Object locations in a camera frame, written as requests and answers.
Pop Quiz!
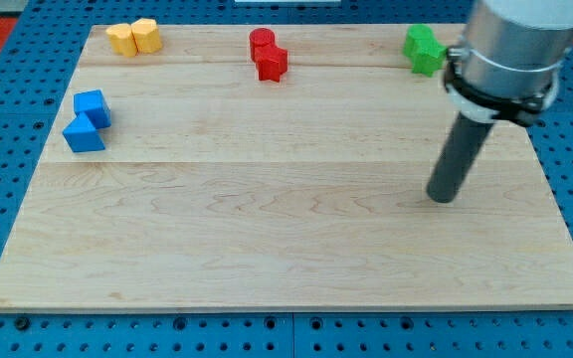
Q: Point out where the red cylinder block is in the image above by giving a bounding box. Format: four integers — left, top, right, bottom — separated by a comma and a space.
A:
249, 28, 276, 62

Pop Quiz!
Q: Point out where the green star block front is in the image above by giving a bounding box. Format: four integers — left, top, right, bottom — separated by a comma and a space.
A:
410, 40, 447, 77

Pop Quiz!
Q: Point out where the red star block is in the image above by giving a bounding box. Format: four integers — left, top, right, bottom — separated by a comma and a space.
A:
255, 46, 288, 83

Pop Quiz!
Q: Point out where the yellow block left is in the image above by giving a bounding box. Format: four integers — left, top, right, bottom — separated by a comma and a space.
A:
105, 23, 137, 57

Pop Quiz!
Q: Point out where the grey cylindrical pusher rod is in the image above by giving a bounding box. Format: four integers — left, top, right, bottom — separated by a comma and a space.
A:
426, 113, 494, 203

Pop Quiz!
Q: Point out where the yellow hexagon block right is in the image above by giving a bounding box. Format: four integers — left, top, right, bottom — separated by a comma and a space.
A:
131, 18, 163, 54

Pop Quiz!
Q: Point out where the blue triangle block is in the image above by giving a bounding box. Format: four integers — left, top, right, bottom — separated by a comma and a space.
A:
62, 112, 105, 153

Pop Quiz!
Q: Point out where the green block rear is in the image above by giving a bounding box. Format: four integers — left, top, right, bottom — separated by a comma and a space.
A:
403, 24, 435, 59

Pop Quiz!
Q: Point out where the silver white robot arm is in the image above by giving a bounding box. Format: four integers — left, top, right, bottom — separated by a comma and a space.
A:
444, 0, 573, 127

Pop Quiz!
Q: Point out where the blue cube block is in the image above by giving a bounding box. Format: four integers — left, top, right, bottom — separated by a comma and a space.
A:
74, 89, 111, 129

